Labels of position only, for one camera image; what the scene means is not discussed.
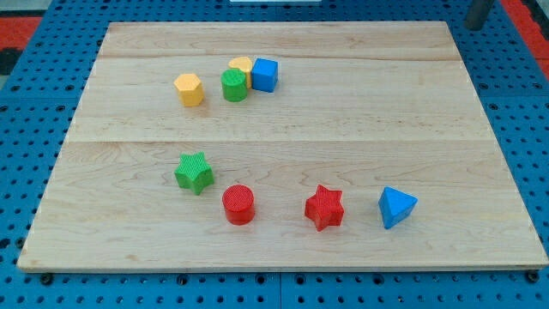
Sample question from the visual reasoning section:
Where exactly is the yellow heart block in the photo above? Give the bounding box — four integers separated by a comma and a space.
228, 57, 253, 88

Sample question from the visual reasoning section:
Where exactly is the green star block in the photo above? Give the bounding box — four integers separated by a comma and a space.
174, 152, 214, 195

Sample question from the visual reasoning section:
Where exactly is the green cylinder block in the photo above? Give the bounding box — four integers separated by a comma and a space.
220, 69, 248, 102

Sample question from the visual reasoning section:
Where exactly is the red star block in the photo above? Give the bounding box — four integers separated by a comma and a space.
305, 185, 345, 232

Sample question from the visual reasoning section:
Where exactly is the blue cube block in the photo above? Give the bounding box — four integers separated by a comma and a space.
251, 58, 278, 93

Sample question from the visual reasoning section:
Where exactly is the blue triangle block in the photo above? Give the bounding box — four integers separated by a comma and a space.
378, 186, 418, 229

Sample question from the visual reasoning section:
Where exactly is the wooden board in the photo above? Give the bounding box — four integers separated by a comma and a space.
17, 21, 548, 273

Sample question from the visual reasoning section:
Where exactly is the yellow hexagon block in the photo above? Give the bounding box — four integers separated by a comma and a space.
173, 73, 204, 107

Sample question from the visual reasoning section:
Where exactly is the grey robot stylus rod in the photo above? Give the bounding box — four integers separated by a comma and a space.
463, 0, 495, 31

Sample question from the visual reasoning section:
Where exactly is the red cylinder block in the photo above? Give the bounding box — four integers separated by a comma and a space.
222, 185, 255, 225

